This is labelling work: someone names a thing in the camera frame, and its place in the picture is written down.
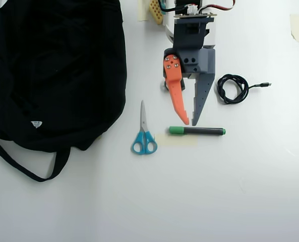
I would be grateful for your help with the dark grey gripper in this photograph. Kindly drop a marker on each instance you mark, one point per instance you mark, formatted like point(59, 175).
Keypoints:
point(199, 63)

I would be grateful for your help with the green capped black marker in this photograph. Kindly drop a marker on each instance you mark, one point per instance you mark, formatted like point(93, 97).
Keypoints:
point(202, 131)

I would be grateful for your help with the black fabric bag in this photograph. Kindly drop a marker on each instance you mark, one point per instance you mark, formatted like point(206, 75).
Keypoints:
point(51, 75)

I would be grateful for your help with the beige masking tape strip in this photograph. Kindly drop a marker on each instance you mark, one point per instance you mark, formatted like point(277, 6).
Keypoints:
point(142, 12)
point(297, 27)
point(179, 141)

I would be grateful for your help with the yellow perforated base part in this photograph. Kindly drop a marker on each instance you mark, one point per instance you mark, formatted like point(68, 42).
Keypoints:
point(156, 12)

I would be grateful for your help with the camera circuit board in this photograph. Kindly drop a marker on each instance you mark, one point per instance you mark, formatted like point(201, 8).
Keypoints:
point(194, 15)

